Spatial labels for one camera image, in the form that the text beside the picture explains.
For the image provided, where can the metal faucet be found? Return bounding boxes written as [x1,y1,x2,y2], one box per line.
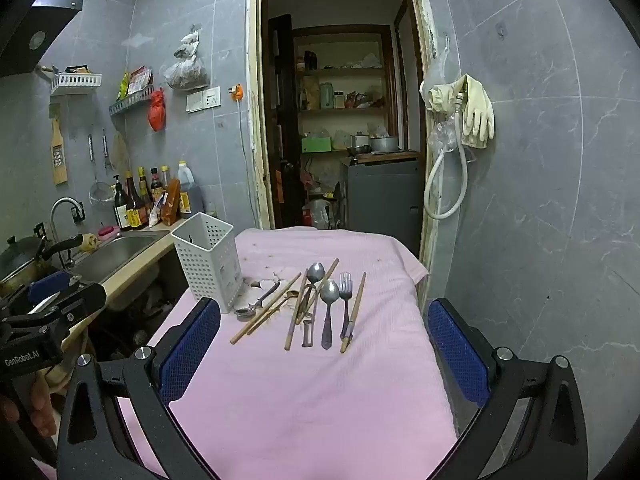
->
[50,197,85,267]

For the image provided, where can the wooden chopstick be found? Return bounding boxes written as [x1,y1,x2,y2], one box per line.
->
[296,258,340,325]
[284,269,309,352]
[340,272,367,354]
[230,272,303,345]
[246,290,300,336]

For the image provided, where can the steel sink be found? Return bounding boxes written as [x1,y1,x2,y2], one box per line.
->
[74,234,162,283]

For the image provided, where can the white perforated utensil holder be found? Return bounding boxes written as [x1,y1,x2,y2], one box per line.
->
[171,212,244,315]

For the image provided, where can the medium metal spoon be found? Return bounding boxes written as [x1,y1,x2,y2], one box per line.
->
[303,262,327,321]

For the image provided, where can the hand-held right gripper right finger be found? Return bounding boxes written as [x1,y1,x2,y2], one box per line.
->
[426,298,589,480]

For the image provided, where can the wooden shelf unit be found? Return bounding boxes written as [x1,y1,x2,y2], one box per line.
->
[292,25,401,153]

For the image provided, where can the white wall rack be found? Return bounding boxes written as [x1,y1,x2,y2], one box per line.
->
[50,72,102,97]

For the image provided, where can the beige rubber gloves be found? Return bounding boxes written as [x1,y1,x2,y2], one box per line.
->
[420,74,496,149]

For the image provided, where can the clear bag with dark contents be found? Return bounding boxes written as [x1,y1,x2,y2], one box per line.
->
[164,55,209,91]

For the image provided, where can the brown seasoning packet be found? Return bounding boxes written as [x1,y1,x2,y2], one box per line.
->
[161,178,181,226]

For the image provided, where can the cooking oil jug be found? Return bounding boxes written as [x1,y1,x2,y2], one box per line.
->
[176,161,206,218]

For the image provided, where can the grey cabinet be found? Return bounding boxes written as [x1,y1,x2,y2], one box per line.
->
[341,152,424,256]

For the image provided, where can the soy sauce bottle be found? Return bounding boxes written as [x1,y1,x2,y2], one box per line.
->
[124,170,149,228]

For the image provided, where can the small clear plastic bag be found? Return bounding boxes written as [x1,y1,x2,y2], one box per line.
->
[174,30,202,59]

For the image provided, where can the dark wooden door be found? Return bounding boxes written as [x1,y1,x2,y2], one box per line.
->
[267,14,307,231]

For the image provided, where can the metal strainer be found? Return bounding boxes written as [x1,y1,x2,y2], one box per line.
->
[88,134,116,207]

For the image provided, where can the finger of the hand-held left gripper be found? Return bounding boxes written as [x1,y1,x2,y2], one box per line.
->
[55,282,108,328]
[26,270,83,303]

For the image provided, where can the large metal spoon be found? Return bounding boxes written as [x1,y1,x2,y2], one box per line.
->
[319,280,342,351]

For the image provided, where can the metal wall shelf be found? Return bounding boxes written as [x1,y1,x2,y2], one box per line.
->
[109,85,156,117]

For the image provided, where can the red plastic bag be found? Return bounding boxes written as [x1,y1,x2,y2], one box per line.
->
[148,89,167,132]

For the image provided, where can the pink cloth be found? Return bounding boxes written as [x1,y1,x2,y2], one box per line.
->
[117,227,461,480]

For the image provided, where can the white jug with red cap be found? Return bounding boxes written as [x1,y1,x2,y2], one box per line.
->
[302,200,342,230]

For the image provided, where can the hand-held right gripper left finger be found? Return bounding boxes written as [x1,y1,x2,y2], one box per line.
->
[56,298,222,480]

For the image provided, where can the white hose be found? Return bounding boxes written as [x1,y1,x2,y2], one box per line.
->
[424,92,469,220]

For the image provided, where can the wooden grater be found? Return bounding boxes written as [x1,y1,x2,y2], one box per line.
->
[51,117,69,186]

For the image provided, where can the metal fork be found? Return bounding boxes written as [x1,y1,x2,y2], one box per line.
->
[338,272,354,341]

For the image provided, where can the small metal spoon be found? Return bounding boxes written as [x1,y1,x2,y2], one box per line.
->
[234,281,282,319]

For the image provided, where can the door frame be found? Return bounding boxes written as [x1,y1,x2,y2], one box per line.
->
[245,0,441,263]

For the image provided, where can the wok with black handle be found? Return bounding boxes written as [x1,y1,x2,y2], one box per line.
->
[0,234,84,297]

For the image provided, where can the person's left hand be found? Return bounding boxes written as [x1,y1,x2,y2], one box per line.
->
[0,375,57,438]

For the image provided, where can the black range hood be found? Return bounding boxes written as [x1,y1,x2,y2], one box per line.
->
[0,0,88,78]

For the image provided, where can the dark pump bottle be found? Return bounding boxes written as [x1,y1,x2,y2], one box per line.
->
[113,175,132,231]

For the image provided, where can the white wall switch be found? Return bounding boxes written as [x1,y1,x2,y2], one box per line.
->
[186,86,222,112]

